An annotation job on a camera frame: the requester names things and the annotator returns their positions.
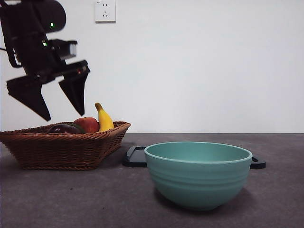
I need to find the teal ribbed bowl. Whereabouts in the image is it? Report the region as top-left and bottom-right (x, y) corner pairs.
(144, 141), (253, 211)

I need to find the red apple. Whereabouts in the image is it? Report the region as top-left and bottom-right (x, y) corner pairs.
(73, 116), (100, 133)

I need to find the green fruit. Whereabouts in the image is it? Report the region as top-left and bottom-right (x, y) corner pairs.
(67, 123), (86, 133)

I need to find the yellow banana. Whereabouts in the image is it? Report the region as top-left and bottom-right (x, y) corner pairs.
(95, 102), (115, 132)

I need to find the brown wicker basket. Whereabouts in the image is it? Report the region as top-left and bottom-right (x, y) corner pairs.
(0, 121), (132, 171)

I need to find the black rectangular tray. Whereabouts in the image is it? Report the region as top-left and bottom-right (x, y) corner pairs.
(122, 145), (266, 170)

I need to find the short black cable loop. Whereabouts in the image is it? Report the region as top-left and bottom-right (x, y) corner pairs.
(0, 47), (22, 69)

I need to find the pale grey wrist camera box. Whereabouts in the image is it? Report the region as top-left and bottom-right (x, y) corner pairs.
(48, 39), (78, 60)

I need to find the white wall socket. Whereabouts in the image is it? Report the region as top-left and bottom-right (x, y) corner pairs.
(95, 0), (117, 24)

